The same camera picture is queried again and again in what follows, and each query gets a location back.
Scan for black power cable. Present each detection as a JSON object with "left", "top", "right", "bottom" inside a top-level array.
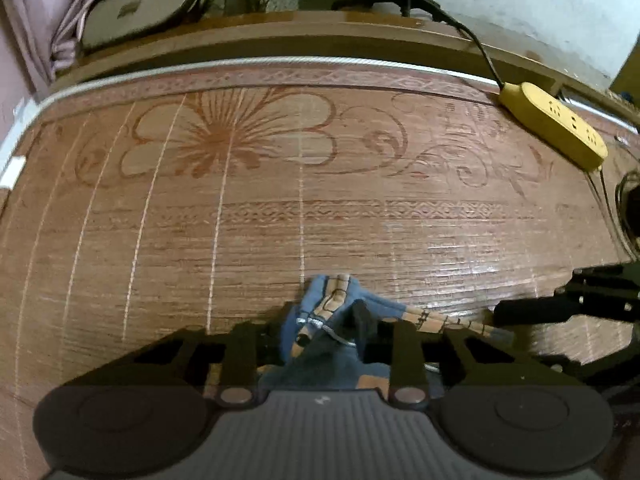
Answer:
[{"left": 418, "top": 0, "right": 507, "bottom": 89}]

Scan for grey quilted handbag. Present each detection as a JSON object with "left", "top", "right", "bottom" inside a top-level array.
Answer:
[{"left": 79, "top": 0, "right": 213, "bottom": 53}]

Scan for yellow power strip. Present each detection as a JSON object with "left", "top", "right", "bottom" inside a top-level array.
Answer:
[{"left": 499, "top": 82, "right": 608, "bottom": 172}]

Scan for white paper tag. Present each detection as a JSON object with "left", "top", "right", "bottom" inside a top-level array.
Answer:
[{"left": 0, "top": 155, "right": 26, "bottom": 191}]

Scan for blue patterned child pants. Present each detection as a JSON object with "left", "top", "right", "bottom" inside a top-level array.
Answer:
[{"left": 258, "top": 274, "right": 515, "bottom": 393}]

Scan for wooden bed frame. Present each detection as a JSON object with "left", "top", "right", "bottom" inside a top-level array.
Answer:
[{"left": 49, "top": 8, "right": 640, "bottom": 126}]

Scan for pink curtain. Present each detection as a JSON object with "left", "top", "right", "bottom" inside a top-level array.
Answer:
[{"left": 1, "top": 0, "right": 96, "bottom": 94}]

